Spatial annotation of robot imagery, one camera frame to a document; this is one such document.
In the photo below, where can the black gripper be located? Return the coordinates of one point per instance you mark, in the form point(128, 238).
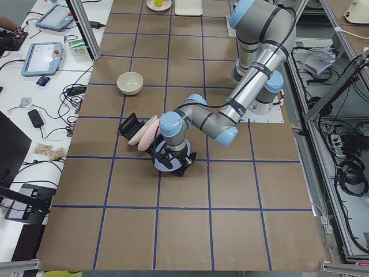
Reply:
point(174, 158)

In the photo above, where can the blue plate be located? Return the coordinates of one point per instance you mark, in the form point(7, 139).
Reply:
point(162, 145)

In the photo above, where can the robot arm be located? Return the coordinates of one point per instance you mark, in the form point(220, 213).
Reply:
point(268, 34)

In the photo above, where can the pink plate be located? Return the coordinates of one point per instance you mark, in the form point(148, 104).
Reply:
point(149, 136)

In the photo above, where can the cream plate in rack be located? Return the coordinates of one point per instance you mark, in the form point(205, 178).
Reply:
point(138, 136)

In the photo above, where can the black plate rack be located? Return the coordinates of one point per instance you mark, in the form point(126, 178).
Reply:
point(131, 126)

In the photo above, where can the cream plate under lemon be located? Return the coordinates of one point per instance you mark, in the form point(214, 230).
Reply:
point(165, 6)

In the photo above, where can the white bowl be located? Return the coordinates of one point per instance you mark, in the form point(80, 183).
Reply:
point(130, 83)

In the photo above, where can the black power adapter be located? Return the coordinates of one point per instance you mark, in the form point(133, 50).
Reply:
point(75, 90)

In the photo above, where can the black phone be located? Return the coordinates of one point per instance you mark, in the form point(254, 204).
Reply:
point(35, 118)

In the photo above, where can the green white box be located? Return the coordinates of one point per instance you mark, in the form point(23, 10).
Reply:
point(77, 48)

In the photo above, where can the white rectangular tray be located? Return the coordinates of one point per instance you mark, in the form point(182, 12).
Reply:
point(188, 8)

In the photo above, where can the yellow lemon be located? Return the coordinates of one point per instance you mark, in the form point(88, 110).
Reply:
point(158, 2)

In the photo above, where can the black monitor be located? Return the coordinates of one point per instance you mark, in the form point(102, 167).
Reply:
point(14, 146)

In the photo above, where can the teach pendant near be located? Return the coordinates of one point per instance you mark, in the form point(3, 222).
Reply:
point(43, 59)

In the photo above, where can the teach pendant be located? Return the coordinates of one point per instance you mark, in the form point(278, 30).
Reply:
point(55, 19)
point(43, 59)

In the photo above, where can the teach pendant far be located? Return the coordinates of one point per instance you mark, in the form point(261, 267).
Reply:
point(55, 19)

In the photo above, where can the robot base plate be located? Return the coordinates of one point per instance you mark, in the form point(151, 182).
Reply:
point(264, 112)

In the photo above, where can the aluminium frame post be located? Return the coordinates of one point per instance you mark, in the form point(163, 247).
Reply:
point(84, 26)

